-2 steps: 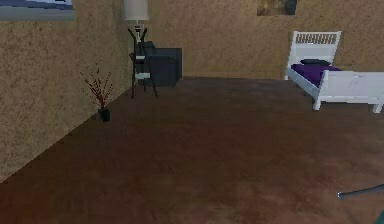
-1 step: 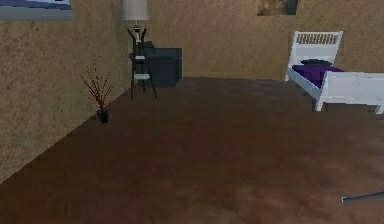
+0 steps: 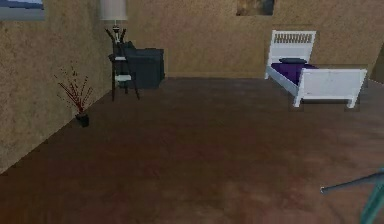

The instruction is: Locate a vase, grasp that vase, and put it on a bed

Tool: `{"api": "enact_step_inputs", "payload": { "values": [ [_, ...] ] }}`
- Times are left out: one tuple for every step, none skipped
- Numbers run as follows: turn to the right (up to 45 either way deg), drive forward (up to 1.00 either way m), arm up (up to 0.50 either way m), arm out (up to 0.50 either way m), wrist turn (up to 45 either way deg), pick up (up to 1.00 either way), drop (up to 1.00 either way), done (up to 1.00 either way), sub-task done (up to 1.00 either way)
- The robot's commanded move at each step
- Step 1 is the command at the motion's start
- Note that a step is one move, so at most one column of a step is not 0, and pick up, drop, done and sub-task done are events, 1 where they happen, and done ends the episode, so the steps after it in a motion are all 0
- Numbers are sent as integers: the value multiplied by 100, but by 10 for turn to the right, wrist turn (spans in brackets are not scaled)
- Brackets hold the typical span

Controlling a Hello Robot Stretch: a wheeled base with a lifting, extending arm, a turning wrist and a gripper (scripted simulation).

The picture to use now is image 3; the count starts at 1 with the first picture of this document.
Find white bed with purple cover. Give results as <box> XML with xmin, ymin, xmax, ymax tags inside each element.
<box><xmin>264</xmin><ymin>29</ymin><xmax>368</xmax><ymax>109</ymax></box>

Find dark grey armchair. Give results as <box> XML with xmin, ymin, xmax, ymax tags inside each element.
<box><xmin>113</xmin><ymin>41</ymin><xmax>166</xmax><ymax>90</ymax></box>

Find tripod floor lamp with shelves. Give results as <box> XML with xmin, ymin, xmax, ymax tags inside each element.
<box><xmin>99</xmin><ymin>0</ymin><xmax>141</xmax><ymax>102</ymax></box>

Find dark grey pillow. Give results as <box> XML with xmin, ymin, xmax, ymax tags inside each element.
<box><xmin>278</xmin><ymin>57</ymin><xmax>308</xmax><ymax>65</ymax></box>

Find red twig plant in pot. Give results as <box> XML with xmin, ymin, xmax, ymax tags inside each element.
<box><xmin>54</xmin><ymin>62</ymin><xmax>95</xmax><ymax>128</ymax></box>

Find brown framed picture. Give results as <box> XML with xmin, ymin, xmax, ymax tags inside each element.
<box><xmin>236</xmin><ymin>0</ymin><xmax>276</xmax><ymax>17</ymax></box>

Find blue grey framed picture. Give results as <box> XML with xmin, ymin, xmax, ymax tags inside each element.
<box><xmin>0</xmin><ymin>0</ymin><xmax>46</xmax><ymax>21</ymax></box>

